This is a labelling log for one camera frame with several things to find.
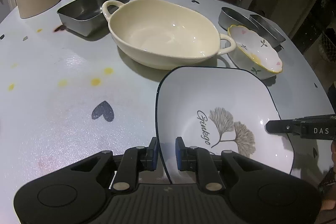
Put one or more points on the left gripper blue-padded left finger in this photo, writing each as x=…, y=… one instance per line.
x=128, y=166

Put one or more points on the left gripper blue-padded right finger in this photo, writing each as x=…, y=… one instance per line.
x=202, y=163

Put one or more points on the white square ginkgo plate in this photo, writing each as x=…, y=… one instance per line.
x=218, y=109

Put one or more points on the white floral scalloped bowl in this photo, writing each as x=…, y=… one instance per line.
x=254, y=53

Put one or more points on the rectangular steel tray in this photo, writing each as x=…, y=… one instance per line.
x=84, y=17
x=267, y=31

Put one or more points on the cream ceramic handled dish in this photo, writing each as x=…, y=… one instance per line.
x=163, y=35

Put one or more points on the oval stainless steel bowl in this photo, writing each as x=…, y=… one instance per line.
x=229, y=17

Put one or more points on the person's right hand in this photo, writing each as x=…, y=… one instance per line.
x=328, y=183

